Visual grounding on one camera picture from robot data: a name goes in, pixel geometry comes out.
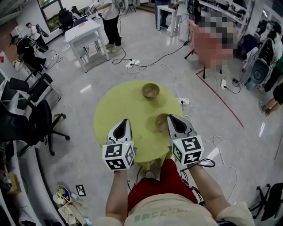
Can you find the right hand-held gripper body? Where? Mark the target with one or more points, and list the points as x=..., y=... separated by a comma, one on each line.
x=188, y=150

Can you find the white paper cup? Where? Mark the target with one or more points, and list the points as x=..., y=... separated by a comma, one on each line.
x=59, y=200

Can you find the black metal-frame armchair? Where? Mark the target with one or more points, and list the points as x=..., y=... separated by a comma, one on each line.
x=39, y=86

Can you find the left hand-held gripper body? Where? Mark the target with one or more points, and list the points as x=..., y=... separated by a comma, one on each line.
x=117, y=154

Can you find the dark blue chair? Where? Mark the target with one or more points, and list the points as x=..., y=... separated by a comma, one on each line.
x=248, y=45

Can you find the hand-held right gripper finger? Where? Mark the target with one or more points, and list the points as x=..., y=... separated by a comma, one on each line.
x=188, y=128
x=172, y=132

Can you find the curved white desk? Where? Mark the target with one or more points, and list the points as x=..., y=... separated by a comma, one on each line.
x=28, y=176

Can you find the black folding chair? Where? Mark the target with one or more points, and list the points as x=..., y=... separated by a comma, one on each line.
x=131, y=5

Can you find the small white table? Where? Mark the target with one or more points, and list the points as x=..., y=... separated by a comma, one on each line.
x=165, y=7

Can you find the black desk chair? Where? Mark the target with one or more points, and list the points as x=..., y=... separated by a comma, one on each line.
x=65, y=19

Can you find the person's red trousers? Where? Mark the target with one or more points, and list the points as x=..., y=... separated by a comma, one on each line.
x=163, y=187

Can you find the black-white printed tag card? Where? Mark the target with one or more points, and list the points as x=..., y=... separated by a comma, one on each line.
x=80, y=190

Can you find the colourful plate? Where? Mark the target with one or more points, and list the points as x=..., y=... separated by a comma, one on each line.
x=64, y=192

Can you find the person's white shoe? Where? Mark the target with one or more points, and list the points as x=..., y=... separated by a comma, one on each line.
x=150, y=175

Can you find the round table with yellow-green cloth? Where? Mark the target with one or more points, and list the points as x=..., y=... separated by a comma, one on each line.
x=123, y=103

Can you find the pink cloth covered chair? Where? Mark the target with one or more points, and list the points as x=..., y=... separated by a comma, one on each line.
x=210, y=48

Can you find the white cabinet red label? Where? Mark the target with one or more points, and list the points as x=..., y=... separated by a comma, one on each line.
x=3, y=64

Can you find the person's right forearm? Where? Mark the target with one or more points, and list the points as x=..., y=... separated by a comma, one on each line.
x=205, y=189

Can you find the white rectangular table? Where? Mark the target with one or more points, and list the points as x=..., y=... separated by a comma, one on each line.
x=84, y=27

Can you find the cardboard box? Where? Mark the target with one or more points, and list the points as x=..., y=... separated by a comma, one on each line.
x=14, y=183

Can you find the beige box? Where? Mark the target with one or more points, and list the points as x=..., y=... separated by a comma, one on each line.
x=70, y=214

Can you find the large dark-framed window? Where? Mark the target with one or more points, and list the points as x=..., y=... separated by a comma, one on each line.
x=49, y=22

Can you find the white power strip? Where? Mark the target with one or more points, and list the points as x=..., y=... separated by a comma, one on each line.
x=130, y=64
x=183, y=101

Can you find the black swivel office chair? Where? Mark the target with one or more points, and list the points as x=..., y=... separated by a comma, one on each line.
x=37, y=119

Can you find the white side desk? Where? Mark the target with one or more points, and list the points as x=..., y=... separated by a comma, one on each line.
x=24, y=67

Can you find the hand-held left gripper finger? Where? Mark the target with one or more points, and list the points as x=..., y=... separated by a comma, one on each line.
x=129, y=134
x=112, y=135

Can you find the red floor tape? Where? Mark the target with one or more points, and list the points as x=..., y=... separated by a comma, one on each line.
x=221, y=101

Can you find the person's beige shirt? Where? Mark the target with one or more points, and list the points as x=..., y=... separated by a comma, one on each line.
x=168, y=212

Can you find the white storage rack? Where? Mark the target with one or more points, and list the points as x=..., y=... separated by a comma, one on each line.
x=221, y=8

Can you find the person's left forearm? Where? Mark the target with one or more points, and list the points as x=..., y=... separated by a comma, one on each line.
x=117, y=194

